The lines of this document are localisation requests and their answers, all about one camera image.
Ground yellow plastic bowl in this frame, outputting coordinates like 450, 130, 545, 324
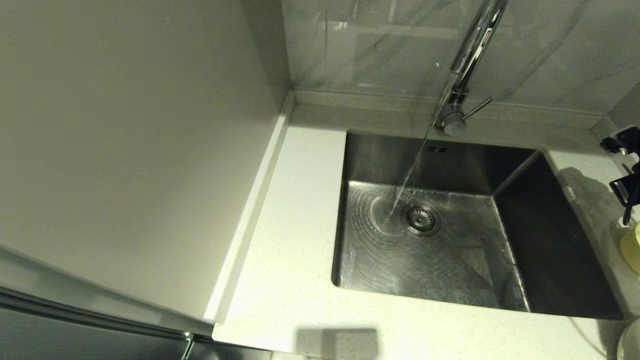
620, 222, 640, 275

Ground cream round plate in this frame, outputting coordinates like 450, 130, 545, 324
617, 320, 640, 360

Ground chrome kitchen faucet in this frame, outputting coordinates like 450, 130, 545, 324
432, 0, 511, 136

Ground stainless steel sink basin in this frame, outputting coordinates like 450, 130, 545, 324
331, 129, 626, 321

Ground round metal drain strainer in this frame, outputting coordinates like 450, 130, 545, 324
401, 201, 442, 237

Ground beige tall side panel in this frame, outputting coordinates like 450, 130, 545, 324
0, 0, 296, 326

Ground grey stainless appliance door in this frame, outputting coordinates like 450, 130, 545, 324
0, 245, 273, 360

